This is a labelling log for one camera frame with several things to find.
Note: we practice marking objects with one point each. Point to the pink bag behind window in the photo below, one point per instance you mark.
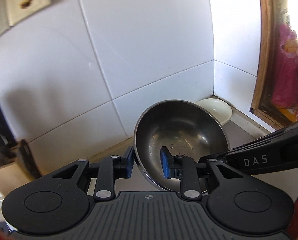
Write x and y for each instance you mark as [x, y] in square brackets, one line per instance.
[285, 92]

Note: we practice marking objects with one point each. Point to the black knife handle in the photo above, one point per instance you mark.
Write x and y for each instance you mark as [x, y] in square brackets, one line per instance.
[7, 142]

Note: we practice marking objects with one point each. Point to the cream ceramic bowl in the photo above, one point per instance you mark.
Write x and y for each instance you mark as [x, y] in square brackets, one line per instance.
[218, 108]

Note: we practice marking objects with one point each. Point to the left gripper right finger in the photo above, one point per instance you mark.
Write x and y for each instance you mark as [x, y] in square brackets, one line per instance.
[183, 168]

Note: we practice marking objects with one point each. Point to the wooden knife block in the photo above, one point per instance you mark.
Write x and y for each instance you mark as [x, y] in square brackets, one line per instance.
[18, 170]

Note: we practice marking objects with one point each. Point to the steel bowl corner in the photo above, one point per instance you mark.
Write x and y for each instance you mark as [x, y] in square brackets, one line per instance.
[185, 128]

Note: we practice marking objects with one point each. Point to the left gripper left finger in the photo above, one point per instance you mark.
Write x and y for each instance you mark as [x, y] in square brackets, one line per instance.
[109, 170]

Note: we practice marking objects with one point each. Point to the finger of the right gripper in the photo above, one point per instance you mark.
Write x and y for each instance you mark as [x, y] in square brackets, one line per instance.
[215, 156]

